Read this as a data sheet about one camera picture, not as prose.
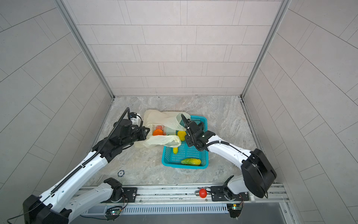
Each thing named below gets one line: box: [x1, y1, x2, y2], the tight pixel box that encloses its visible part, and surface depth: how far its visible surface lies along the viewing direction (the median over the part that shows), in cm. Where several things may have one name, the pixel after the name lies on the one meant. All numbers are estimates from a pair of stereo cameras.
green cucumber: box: [180, 158, 202, 166], surface depth 80 cm
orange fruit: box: [152, 128, 164, 136], surface depth 88 cm
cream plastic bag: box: [134, 109, 191, 148], surface depth 74 cm
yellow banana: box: [172, 147, 179, 155], surface depth 85 cm
